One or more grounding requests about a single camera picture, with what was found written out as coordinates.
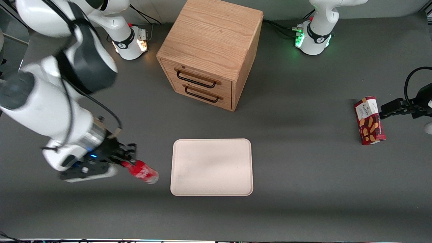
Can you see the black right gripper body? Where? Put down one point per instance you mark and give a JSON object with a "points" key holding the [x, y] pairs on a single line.
{"points": [[108, 150]]}

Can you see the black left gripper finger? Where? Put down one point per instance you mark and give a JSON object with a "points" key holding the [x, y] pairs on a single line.
{"points": [[393, 105], [395, 114]]}

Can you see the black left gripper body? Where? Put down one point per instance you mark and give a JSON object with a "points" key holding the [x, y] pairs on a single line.
{"points": [[422, 102]]}

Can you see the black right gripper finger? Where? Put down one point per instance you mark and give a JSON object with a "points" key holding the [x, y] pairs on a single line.
{"points": [[122, 163], [132, 153]]}

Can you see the red coke bottle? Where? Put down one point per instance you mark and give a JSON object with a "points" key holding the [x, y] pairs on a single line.
{"points": [[143, 172]]}

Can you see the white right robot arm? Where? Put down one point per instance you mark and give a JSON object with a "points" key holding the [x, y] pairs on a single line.
{"points": [[44, 101]]}

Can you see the beige rectangular tray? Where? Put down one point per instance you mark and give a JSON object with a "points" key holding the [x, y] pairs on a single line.
{"points": [[211, 167]]}

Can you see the red cookie box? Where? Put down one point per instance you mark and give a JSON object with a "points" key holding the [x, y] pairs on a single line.
{"points": [[369, 121]]}

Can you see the wooden two-drawer cabinet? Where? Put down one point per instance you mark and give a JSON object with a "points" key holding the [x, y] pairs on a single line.
{"points": [[209, 37]]}

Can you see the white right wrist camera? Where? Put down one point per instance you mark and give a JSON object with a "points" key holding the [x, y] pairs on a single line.
{"points": [[98, 173]]}

